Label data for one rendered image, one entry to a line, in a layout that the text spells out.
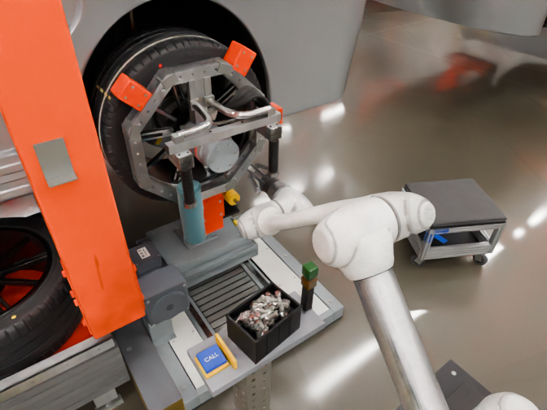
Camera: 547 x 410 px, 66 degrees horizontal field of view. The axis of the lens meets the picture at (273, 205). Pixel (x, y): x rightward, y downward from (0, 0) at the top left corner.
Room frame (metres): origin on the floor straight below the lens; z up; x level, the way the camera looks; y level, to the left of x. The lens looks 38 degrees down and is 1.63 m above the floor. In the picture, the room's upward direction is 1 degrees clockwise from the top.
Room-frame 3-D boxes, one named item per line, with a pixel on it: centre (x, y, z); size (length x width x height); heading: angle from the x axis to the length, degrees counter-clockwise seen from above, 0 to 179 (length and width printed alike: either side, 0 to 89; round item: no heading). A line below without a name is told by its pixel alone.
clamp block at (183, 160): (1.13, 0.30, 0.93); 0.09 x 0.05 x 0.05; 36
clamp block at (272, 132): (1.33, 0.02, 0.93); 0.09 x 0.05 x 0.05; 36
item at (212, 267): (1.54, 0.38, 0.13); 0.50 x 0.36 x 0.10; 126
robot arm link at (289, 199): (1.25, -0.08, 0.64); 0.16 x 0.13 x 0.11; 36
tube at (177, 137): (1.24, 0.29, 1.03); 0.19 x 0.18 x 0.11; 36
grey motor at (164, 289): (1.19, 0.51, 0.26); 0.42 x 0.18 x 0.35; 36
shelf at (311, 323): (0.81, 0.04, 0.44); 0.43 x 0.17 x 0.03; 126
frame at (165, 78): (1.40, 0.28, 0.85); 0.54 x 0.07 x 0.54; 126
